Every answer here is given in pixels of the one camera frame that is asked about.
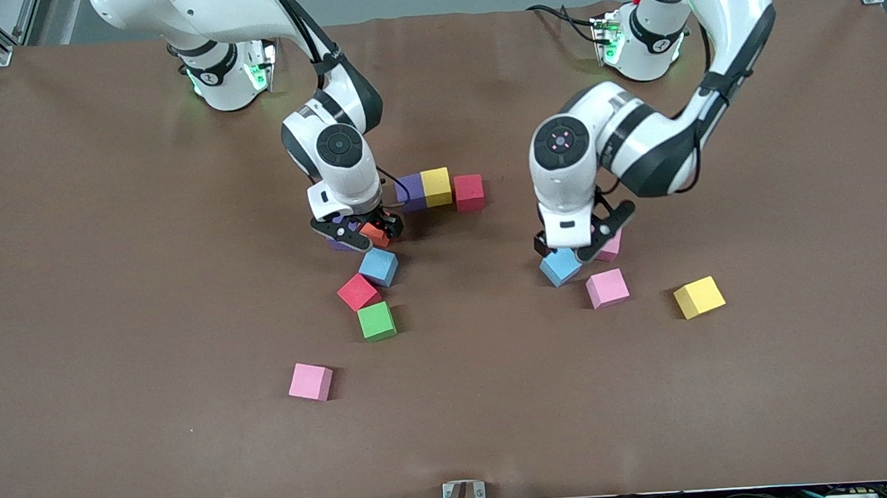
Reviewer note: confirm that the red foam cube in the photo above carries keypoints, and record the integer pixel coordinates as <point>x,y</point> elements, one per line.
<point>468,193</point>
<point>357,292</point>

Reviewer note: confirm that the yellow foam cube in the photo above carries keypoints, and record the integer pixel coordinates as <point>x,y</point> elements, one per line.
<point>437,187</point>
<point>699,298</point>

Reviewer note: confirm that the pink foam cube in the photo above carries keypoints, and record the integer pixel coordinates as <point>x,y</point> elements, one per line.
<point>311,382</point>
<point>613,248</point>
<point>607,288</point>

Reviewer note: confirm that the purple foam cube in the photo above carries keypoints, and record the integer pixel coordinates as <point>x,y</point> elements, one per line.
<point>409,192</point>
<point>338,248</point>

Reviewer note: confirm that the brown table mat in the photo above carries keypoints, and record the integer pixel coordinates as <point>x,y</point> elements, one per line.
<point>146,298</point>

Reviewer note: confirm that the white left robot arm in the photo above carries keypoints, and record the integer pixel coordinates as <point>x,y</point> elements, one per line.
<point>563,184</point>

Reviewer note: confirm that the silver base connector plate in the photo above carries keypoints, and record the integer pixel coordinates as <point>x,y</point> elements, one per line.
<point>604,35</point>
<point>269,59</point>

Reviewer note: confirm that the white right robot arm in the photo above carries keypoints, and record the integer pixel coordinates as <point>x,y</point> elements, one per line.
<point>351,179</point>

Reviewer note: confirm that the green foam cube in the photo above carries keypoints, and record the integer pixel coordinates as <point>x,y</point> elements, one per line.
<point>376,321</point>

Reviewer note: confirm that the light blue foam cube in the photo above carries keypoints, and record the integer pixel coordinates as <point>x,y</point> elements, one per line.
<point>560,269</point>
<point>378,266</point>

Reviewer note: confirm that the orange foam cube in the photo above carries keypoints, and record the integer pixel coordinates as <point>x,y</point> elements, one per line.
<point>376,236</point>

